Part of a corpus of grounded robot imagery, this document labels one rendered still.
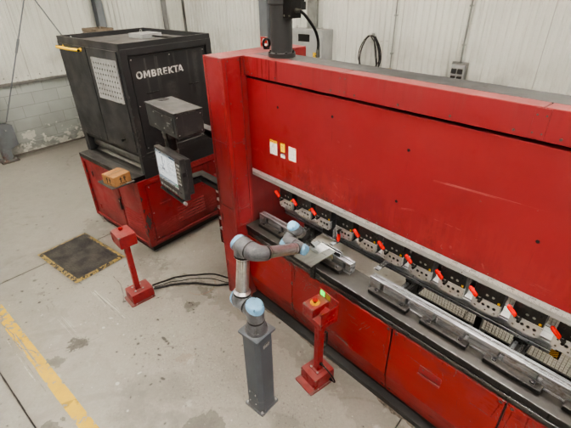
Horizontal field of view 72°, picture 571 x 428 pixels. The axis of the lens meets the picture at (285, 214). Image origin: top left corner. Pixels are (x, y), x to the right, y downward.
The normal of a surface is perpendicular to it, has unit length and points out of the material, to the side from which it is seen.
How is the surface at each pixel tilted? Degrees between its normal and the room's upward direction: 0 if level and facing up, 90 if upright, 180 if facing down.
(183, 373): 0
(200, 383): 0
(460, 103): 90
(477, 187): 90
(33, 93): 90
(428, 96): 90
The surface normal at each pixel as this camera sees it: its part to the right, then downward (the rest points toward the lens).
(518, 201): -0.74, 0.35
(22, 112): 0.76, 0.32
